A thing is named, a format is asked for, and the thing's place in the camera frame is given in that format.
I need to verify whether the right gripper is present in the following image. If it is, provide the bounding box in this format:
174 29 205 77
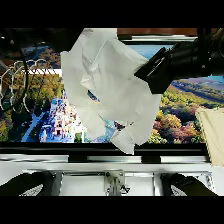
133 46 175 95

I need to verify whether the beige garment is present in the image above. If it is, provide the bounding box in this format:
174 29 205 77
195 106 224 168

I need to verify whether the silver frame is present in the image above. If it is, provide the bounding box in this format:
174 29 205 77
0 154 224 197

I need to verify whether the white shirt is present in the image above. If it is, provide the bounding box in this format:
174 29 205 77
60 28 164 156

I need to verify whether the black cable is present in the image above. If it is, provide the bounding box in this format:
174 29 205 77
4 49 31 113

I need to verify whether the wire rack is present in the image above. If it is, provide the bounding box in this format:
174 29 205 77
0 58 62 113

